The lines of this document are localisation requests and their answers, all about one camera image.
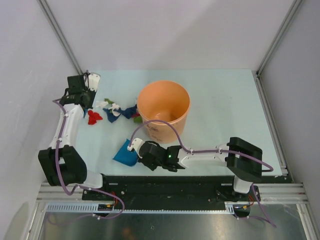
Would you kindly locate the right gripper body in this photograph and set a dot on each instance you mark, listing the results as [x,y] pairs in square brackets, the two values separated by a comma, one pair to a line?
[151,165]

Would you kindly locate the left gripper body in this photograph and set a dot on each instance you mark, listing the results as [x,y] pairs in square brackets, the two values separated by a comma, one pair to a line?
[90,94]

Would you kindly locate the red paper scrap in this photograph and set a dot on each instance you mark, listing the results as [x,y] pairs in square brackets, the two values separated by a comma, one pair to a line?
[93,117]

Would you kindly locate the blue plastic dustpan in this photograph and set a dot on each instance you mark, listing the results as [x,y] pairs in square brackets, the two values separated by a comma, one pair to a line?
[126,157]

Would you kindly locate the orange plastic bucket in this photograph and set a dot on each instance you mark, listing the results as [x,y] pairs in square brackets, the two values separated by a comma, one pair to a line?
[164,106]

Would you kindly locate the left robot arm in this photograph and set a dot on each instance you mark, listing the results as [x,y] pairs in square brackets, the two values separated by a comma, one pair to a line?
[61,163]

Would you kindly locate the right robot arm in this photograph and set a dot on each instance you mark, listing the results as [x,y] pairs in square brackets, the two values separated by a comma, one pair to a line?
[242,158]

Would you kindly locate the white paper scrap left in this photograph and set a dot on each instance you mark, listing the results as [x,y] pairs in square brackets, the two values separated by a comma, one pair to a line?
[101,104]

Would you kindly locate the white paper scrap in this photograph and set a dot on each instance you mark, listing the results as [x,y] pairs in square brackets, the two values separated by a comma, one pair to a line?
[114,109]
[101,104]

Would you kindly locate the white paper scrap centre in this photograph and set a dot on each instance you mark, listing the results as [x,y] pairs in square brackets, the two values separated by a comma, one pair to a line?
[114,109]

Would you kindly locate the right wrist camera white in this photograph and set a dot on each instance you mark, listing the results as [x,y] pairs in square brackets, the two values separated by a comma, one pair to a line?
[135,145]

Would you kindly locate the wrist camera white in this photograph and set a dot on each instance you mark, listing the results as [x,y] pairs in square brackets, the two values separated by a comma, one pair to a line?
[135,145]
[93,81]

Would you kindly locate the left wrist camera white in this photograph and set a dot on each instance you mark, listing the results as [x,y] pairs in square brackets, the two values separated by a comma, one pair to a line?
[93,81]

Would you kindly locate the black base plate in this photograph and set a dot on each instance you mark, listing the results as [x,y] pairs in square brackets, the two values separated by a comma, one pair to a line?
[177,191]

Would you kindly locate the white cable duct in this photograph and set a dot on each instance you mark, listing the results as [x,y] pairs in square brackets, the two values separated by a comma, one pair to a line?
[102,208]

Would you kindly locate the left aluminium corner post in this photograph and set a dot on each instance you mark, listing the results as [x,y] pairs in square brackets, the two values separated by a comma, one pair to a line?
[48,13]

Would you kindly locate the aluminium corner post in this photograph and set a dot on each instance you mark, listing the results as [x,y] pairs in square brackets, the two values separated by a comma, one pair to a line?
[280,34]
[48,13]

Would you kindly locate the aluminium frame rail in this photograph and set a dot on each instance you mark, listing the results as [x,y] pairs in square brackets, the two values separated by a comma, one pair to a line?
[271,193]

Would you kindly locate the right aluminium corner post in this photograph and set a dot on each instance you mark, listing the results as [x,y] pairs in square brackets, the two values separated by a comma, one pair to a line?
[280,34]

